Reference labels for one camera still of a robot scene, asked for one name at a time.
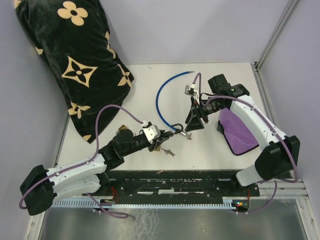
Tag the blue cable duct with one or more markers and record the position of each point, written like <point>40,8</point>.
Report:
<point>87,202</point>

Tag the silver cable lock keys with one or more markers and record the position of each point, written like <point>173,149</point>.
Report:
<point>189,136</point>

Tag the black floral plush pillow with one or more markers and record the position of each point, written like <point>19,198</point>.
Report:
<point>73,39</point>

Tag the small brass padlock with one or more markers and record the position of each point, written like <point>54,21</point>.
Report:
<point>122,128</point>

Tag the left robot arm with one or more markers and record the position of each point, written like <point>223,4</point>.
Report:
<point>43,187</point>

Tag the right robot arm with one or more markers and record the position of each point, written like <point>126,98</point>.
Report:
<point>279,152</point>

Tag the long padlock keys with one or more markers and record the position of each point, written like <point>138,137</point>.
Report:
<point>168,152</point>

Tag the blue cable lock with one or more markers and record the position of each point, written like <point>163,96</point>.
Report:
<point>170,102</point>

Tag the black padlock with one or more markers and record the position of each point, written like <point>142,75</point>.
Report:
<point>178,128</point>

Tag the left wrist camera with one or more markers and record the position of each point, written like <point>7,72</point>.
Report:
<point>151,131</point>

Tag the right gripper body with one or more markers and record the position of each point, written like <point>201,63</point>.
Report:
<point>204,111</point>

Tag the long-shackle brass padlock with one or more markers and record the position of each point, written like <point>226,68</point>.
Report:
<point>158,149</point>

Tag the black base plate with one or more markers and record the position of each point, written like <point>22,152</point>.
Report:
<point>174,187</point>

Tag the purple cloth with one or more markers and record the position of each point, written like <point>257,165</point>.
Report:
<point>237,136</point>

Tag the aluminium frame rail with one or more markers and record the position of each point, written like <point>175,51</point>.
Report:
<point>284,19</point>

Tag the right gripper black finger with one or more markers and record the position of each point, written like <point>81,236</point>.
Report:
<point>193,112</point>
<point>193,123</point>

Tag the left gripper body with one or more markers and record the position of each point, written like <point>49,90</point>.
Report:
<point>153,145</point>

